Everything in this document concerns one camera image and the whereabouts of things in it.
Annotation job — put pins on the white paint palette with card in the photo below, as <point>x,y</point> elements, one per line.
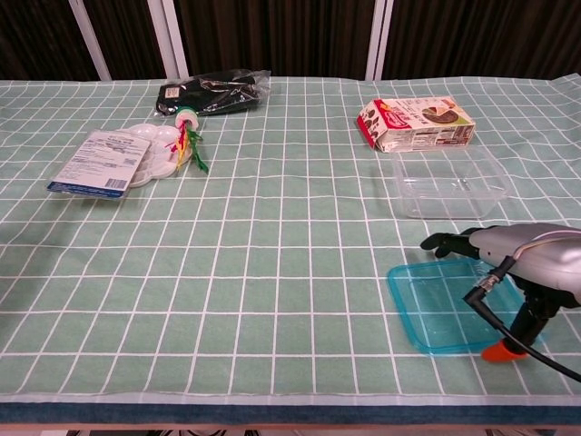
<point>104,163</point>

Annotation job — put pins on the clear plastic container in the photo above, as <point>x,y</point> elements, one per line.
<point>449,202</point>

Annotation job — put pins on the dark blue table underlay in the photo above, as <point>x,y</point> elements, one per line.
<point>272,414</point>

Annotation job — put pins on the thin white frame post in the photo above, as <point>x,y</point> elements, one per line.
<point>91,41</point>

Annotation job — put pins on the wide double white frame post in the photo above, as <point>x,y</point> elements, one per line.
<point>170,41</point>

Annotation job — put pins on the green checked tablecloth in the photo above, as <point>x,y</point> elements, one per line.
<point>272,272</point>

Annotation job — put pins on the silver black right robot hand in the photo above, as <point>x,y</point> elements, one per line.
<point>544,259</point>

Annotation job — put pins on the black gloves in plastic bag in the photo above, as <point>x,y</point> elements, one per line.
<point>204,97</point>

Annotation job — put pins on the red white snack carton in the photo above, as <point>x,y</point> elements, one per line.
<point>422,122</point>

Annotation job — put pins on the translucent blue plastic lid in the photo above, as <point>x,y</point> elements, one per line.
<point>431,309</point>

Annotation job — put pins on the dark pleated curtain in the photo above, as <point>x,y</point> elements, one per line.
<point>272,36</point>

